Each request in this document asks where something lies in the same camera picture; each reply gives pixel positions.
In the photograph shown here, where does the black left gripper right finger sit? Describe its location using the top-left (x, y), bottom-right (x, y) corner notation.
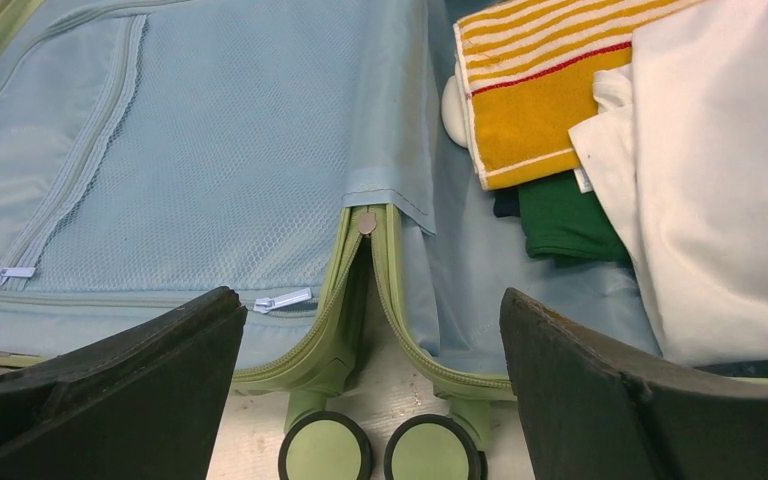
top-left (500, 288), bottom-right (768, 479)

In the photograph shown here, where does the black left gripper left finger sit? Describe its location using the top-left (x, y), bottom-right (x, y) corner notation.
top-left (0, 287), bottom-right (247, 479)

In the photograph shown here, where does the green shirt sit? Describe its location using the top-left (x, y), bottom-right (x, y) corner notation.
top-left (518, 171), bottom-right (630, 264)

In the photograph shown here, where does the navy blue shirt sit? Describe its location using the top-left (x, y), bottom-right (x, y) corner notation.
top-left (493, 187), bottom-right (520, 218)

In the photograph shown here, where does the white cloth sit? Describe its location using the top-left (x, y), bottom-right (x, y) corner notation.
top-left (569, 1), bottom-right (768, 366)

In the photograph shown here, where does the yellow striped towel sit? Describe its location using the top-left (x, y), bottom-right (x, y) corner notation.
top-left (453, 0), bottom-right (690, 191)

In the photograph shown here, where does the middle right suitcase wheel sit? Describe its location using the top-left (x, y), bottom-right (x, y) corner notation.
top-left (383, 414), bottom-right (487, 480)

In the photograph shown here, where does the suitcase wheel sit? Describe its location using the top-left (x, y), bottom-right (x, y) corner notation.
top-left (383, 414), bottom-right (487, 480)
top-left (278, 411), bottom-right (373, 480)

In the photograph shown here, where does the middle left suitcase wheel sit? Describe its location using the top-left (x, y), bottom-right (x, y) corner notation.
top-left (278, 411), bottom-right (373, 480)

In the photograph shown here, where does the green suitcase with blue lining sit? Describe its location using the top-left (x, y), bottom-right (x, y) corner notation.
top-left (0, 0), bottom-right (768, 452)

